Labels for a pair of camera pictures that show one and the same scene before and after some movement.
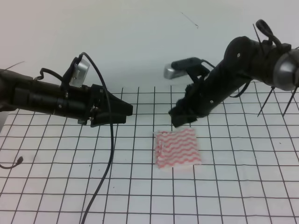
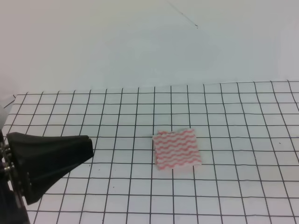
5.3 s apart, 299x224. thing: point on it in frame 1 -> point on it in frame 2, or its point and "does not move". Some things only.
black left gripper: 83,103 -> 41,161
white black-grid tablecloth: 249,172 does not move
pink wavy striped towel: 176,147 does not move
